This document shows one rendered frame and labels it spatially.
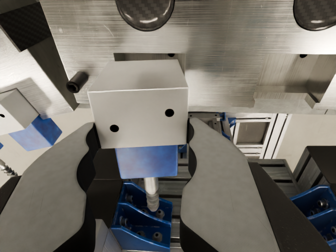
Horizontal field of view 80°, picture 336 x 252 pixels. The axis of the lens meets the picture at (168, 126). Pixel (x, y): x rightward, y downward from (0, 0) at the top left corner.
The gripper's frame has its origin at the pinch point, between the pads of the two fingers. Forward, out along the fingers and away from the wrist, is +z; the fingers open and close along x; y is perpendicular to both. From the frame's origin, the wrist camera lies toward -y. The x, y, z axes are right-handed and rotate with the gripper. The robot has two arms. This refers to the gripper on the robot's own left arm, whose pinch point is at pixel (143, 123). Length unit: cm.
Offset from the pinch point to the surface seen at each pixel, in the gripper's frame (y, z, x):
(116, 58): -2.4, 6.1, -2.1
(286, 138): 73, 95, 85
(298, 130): 66, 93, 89
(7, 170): 16.0, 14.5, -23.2
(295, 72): -0.6, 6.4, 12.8
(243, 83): -0.5, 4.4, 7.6
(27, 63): -1.1, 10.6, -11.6
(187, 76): -1.1, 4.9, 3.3
